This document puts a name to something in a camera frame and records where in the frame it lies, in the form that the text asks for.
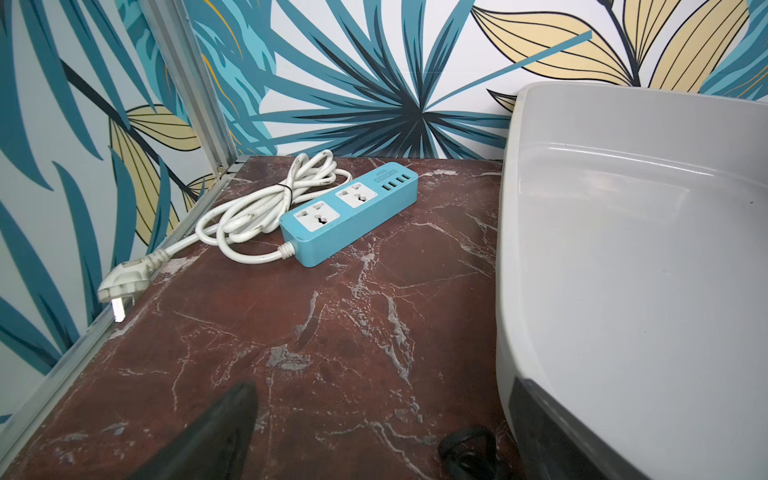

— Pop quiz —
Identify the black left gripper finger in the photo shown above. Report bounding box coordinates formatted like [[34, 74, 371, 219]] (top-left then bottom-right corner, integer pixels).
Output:
[[129, 382, 258, 479]]

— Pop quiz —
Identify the grey plastic storage box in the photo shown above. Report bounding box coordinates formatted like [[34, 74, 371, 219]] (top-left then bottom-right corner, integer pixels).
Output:
[[496, 81, 767, 479]]

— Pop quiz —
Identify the teal power strip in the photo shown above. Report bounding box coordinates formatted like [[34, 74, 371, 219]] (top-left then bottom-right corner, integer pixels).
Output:
[[280, 162, 419, 268]]

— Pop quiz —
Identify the white power cord with plug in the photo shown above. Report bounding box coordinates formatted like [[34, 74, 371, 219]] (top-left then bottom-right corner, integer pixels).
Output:
[[97, 149, 354, 323]]

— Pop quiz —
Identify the black cable bundle by box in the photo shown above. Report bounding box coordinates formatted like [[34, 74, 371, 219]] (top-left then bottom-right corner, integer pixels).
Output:
[[437, 425, 511, 480]]

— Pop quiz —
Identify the left aluminium frame post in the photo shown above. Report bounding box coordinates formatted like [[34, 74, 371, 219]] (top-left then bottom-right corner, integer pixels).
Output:
[[140, 0, 238, 174]]

